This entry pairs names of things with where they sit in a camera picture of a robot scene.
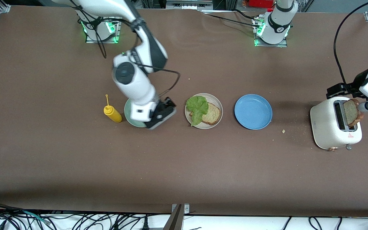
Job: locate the green lettuce leaf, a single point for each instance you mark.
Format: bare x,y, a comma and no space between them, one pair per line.
198,107

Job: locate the brown bread slice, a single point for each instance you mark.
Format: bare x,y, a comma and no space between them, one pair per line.
350,113
214,115

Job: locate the mint green plate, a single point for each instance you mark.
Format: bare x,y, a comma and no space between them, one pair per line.
127,113

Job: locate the grey metal table bracket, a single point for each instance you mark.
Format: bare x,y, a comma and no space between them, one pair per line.
176,220

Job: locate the yellow mustard squeeze bottle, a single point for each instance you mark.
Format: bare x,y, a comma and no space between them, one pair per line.
115,116

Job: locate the black floor plug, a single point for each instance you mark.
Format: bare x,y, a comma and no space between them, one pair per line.
145,223

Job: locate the beige plate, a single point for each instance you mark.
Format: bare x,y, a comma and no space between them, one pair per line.
217,102

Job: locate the grey metal box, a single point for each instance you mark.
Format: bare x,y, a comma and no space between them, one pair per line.
187,4

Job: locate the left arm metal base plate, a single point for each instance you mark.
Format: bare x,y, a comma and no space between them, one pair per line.
283,44

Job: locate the blue plate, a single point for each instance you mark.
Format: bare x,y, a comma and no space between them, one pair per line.
253,111

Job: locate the red box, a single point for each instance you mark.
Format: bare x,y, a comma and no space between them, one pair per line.
260,3

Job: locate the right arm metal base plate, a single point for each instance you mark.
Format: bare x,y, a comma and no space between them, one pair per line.
118,32

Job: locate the white two-slot toaster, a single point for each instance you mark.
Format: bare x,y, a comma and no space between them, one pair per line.
324,127

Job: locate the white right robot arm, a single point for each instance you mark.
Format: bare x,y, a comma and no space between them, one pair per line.
136,86

